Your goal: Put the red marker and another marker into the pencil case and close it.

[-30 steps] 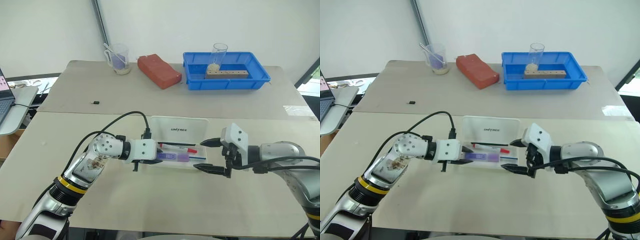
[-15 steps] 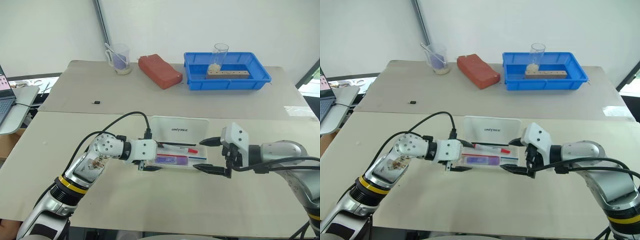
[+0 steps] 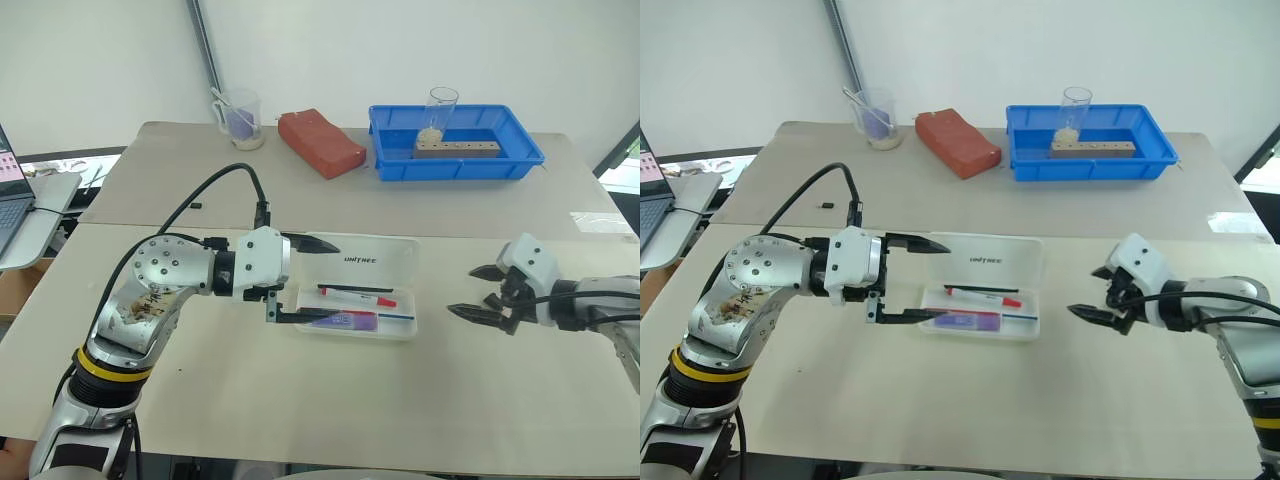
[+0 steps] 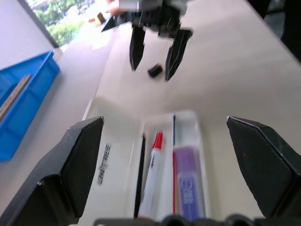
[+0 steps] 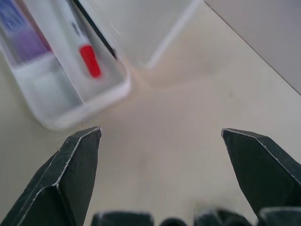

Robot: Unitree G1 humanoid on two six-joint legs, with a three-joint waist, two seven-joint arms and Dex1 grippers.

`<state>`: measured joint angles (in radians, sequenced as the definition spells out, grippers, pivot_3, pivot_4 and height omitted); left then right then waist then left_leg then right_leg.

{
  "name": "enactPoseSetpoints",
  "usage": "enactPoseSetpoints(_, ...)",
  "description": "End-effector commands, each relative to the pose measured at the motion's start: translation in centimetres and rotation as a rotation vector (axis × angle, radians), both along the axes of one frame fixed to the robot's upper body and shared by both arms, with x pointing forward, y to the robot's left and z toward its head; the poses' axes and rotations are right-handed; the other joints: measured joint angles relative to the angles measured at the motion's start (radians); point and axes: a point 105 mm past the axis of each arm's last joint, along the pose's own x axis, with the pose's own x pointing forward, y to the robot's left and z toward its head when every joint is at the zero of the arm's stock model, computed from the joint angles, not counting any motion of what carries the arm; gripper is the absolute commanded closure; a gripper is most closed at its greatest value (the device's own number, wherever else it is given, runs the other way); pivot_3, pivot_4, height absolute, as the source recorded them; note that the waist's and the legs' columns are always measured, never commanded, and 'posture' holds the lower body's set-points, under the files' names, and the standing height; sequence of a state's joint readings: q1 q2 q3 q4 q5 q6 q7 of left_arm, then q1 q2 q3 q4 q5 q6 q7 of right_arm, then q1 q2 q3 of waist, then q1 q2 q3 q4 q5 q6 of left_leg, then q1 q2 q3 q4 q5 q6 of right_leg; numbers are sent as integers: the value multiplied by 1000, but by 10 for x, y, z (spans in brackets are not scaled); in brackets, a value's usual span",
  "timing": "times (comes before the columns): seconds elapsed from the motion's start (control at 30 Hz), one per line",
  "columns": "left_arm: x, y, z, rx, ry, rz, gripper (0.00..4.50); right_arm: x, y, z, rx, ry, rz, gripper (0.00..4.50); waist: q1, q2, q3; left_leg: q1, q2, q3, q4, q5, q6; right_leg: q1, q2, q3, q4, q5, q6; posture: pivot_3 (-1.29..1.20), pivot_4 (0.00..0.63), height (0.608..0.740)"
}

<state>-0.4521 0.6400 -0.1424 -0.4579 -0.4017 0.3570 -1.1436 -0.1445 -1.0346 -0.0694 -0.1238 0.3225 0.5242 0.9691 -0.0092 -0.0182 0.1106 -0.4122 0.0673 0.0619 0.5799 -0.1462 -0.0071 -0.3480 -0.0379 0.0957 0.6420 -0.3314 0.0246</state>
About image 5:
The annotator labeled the blue labelled item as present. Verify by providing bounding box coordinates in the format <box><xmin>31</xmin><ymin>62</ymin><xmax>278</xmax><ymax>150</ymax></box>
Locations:
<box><xmin>0</xmin><ymin>0</ymin><xmax>31</xmax><ymax>32</ymax></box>

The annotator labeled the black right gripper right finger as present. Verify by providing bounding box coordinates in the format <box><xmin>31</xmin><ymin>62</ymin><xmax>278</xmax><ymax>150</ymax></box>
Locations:
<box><xmin>221</xmin><ymin>128</ymin><xmax>301</xmax><ymax>219</ymax></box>

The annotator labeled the white plastic organizer tray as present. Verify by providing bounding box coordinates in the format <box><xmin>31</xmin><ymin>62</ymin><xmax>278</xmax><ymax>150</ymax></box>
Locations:
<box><xmin>0</xmin><ymin>0</ymin><xmax>205</xmax><ymax>130</ymax></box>

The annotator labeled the white marker with red cap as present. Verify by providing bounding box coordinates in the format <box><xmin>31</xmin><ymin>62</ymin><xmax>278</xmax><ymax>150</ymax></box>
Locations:
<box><xmin>55</xmin><ymin>0</ymin><xmax>102</xmax><ymax>79</ymax></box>

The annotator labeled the black marker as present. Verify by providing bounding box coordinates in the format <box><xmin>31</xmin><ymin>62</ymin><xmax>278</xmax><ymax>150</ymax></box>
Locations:
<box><xmin>71</xmin><ymin>0</ymin><xmax>118</xmax><ymax>61</ymax></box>

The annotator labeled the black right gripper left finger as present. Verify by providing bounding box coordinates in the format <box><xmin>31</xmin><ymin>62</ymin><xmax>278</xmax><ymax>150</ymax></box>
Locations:
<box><xmin>0</xmin><ymin>126</ymin><xmax>102</xmax><ymax>226</ymax></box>

